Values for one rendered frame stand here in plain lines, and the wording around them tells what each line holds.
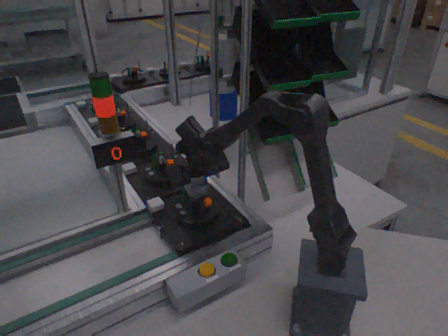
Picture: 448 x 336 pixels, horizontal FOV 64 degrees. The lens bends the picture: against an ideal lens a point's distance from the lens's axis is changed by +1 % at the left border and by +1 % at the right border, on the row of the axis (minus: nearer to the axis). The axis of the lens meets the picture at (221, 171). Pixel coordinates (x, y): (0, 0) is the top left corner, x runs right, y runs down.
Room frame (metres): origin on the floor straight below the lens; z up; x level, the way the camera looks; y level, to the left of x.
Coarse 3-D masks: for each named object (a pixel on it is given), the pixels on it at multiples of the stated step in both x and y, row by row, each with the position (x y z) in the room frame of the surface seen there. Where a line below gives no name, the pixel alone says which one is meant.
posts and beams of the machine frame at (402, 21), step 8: (408, 0) 2.17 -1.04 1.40; (400, 8) 2.20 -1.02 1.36; (408, 8) 2.17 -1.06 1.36; (400, 16) 2.19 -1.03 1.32; (408, 16) 2.18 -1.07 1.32; (400, 24) 2.17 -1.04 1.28; (400, 32) 2.16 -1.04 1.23; (392, 40) 2.19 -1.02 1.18; (400, 40) 2.17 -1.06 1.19; (392, 48) 2.18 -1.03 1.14; (392, 56) 2.17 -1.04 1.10; (392, 64) 2.16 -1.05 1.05; (384, 72) 2.19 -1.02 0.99; (392, 72) 2.18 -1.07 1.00; (384, 80) 2.19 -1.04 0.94; (384, 88) 2.17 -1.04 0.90
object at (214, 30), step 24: (216, 0) 1.14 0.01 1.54; (216, 24) 1.14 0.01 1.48; (216, 48) 1.15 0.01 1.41; (216, 72) 1.15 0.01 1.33; (216, 96) 1.15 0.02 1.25; (240, 96) 1.00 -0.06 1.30; (216, 120) 1.14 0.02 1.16; (240, 144) 1.00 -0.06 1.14; (216, 168) 1.14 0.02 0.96; (240, 168) 0.99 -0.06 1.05; (240, 192) 0.99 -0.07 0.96
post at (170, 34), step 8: (168, 0) 2.01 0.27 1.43; (168, 8) 2.00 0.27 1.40; (168, 16) 2.00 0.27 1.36; (168, 24) 2.00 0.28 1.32; (168, 32) 1.99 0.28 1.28; (168, 40) 2.00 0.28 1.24; (168, 48) 2.00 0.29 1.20; (168, 56) 2.02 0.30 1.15; (176, 56) 2.01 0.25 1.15; (168, 64) 2.02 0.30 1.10; (176, 64) 2.01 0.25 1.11; (168, 72) 2.03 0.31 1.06; (176, 72) 2.01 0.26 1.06; (176, 80) 2.01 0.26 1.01; (176, 88) 2.02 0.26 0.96; (176, 96) 2.01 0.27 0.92; (176, 104) 2.01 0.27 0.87
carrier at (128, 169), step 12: (168, 156) 1.22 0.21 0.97; (180, 156) 1.22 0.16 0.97; (132, 168) 1.10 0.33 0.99; (144, 168) 1.13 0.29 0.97; (156, 168) 1.10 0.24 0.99; (132, 180) 1.05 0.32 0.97; (144, 180) 1.05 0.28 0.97; (156, 180) 1.02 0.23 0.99; (204, 180) 1.04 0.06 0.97; (144, 192) 0.97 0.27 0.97; (156, 192) 0.97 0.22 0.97; (168, 192) 0.97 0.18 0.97; (180, 192) 0.98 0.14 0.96
